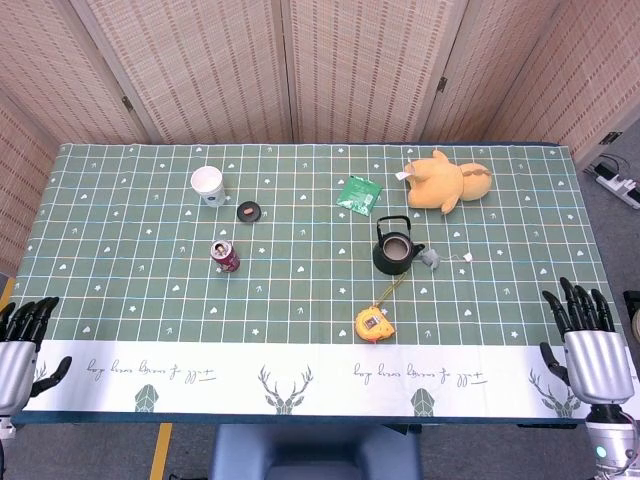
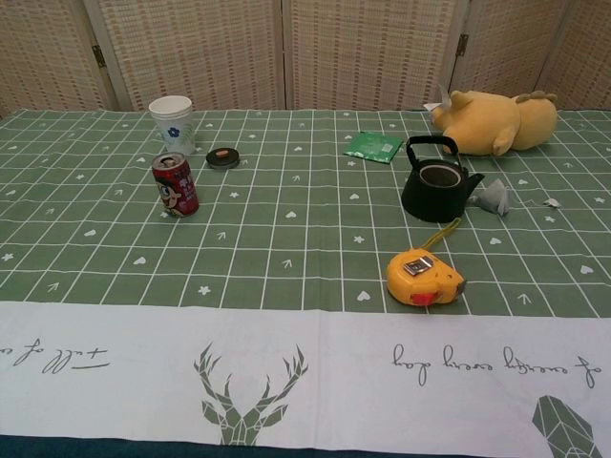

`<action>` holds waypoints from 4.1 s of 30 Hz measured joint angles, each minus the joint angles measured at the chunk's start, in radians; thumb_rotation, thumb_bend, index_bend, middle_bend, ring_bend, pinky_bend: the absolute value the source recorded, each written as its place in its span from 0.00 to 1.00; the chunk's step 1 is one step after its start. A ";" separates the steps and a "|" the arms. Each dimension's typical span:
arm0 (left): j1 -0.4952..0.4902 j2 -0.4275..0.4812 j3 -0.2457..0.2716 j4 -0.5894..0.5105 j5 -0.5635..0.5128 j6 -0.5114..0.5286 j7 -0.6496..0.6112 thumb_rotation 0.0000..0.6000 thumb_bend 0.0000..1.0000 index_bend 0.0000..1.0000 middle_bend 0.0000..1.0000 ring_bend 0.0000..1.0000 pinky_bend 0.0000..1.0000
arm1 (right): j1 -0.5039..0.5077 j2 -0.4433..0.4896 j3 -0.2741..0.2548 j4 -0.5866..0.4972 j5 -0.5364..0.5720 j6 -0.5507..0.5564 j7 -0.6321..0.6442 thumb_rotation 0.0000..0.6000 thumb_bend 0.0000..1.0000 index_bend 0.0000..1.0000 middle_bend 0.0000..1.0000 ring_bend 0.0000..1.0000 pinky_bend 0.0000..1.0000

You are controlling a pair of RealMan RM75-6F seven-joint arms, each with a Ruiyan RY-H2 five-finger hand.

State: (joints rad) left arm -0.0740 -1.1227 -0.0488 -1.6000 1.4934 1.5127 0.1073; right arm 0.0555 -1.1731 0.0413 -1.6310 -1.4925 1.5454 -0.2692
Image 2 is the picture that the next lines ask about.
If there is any grey pyramid tea bag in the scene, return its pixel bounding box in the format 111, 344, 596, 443
469, 179, 562, 220

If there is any green tea packet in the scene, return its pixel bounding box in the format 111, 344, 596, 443
342, 130, 404, 165

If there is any black round lid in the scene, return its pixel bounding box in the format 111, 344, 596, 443
205, 148, 241, 171

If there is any black cast iron teapot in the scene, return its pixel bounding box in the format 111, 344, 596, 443
400, 135, 486, 224

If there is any green grid deer tablecloth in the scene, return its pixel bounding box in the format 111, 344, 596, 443
0, 107, 611, 458

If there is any yellow tape measure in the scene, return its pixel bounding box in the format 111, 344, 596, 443
386, 217, 468, 307

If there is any red drink can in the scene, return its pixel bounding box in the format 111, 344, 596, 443
151, 151, 200, 219

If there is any white flower paper cup stack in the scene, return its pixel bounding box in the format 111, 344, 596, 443
147, 94, 198, 156

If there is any woven folding screen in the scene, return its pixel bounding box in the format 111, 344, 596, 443
0, 0, 611, 121

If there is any yellow plush toy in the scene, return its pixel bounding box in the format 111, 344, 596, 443
423, 84, 559, 156

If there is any dark blue fabric strip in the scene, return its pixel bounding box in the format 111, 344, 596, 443
0, 421, 531, 458

